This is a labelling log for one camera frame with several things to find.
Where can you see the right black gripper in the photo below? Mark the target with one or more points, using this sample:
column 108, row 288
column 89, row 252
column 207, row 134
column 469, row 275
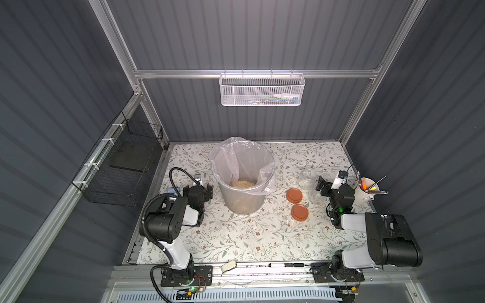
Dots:
column 328, row 187

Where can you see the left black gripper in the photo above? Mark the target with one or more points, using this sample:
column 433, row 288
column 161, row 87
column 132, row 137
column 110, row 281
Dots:
column 201, row 192

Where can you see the oatmeal glass jar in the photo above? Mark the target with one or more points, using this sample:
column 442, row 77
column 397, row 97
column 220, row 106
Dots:
column 316, row 198
column 307, row 179

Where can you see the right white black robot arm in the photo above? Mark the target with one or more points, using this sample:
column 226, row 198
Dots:
column 389, row 239

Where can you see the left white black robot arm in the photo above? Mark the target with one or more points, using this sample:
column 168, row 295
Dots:
column 164, row 216

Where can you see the white utensil cup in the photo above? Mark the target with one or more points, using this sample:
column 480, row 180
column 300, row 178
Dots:
column 367, row 190

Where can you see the clear plastic bin liner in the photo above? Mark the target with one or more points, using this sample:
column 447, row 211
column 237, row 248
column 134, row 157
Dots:
column 244, row 165

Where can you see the grey trash bin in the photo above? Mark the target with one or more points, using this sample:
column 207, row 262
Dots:
column 241, row 203

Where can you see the floral table mat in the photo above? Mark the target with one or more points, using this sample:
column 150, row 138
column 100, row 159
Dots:
column 270, row 234

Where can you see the white tape roll piece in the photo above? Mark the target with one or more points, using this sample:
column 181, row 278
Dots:
column 230, row 265

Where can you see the white perforated vent strip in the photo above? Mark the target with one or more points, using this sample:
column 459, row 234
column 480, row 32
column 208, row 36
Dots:
column 274, row 294

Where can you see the markers in white basket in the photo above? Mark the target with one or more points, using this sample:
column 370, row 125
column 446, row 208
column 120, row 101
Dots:
column 275, row 99

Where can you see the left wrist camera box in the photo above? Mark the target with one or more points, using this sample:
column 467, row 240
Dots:
column 198, row 179

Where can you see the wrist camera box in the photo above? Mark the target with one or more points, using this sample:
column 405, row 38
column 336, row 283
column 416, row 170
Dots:
column 198, row 179
column 339, row 180

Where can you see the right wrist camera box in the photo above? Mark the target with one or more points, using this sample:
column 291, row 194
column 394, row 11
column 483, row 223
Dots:
column 339, row 180

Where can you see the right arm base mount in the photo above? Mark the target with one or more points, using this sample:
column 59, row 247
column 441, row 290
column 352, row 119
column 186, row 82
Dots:
column 327, row 272

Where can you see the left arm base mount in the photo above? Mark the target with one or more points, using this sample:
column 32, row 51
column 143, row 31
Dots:
column 192, row 276

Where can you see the black wire basket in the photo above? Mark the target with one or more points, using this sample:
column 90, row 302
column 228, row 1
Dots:
column 123, row 167

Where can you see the white wire mesh basket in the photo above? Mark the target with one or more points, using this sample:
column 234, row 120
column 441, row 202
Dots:
column 234, row 87

